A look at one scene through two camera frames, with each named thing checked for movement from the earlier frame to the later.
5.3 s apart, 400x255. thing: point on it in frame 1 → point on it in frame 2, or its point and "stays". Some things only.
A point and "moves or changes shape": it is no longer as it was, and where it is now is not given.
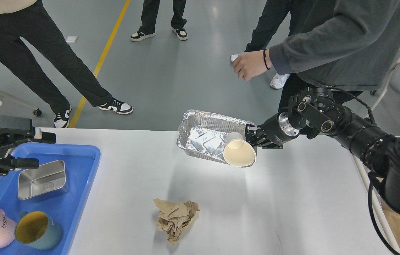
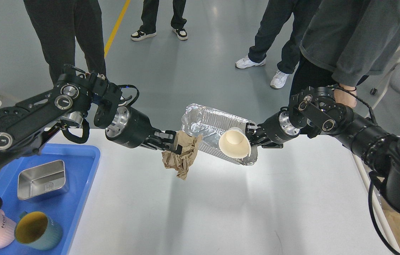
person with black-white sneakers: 148,18 stays
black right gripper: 272,133 stays
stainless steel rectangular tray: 49,180 stays
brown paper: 174,217 → 181,163
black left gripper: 2,131 → 132,128
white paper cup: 237,152 moves or changes shape
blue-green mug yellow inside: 36,229 stays
